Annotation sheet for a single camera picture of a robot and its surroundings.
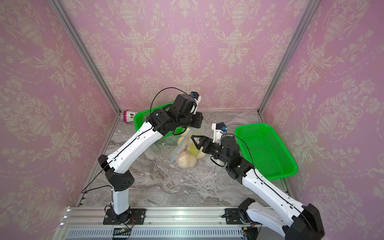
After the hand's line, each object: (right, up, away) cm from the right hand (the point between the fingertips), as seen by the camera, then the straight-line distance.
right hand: (189, 144), depth 68 cm
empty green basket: (+48, -9, +29) cm, 57 cm away
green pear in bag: (+2, -5, +17) cm, 18 cm away
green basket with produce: (-36, +15, +40) cm, 56 cm away
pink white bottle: (-46, +15, +41) cm, 64 cm away
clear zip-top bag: (-5, -5, +15) cm, 17 cm away
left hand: (+7, +12, +3) cm, 14 cm away
